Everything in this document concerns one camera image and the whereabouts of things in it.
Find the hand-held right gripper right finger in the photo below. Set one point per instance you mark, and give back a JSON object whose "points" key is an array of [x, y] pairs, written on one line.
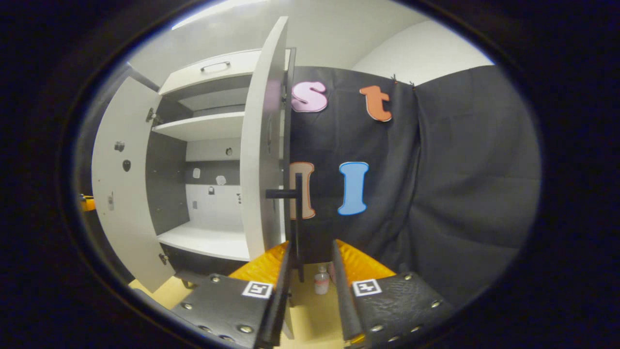
{"points": [[345, 300]]}

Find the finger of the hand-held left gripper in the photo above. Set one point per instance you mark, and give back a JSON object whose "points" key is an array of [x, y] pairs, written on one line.
{"points": [[88, 203]]}

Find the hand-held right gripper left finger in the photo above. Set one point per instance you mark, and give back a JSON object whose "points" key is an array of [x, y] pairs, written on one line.
{"points": [[278, 295]]}

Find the camera sticker shoe cabinet door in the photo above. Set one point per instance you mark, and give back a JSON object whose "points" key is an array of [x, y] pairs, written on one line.
{"points": [[126, 218]]}

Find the beige double-door shoe cabinet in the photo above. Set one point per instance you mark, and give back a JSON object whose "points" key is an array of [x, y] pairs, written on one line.
{"points": [[213, 126]]}

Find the headphone sticker shoe cabinet door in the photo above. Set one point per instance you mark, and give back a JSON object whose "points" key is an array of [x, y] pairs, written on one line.
{"points": [[259, 145]]}

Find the small clear plastic bottle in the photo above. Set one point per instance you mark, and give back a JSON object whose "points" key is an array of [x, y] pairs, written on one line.
{"points": [[321, 283]]}

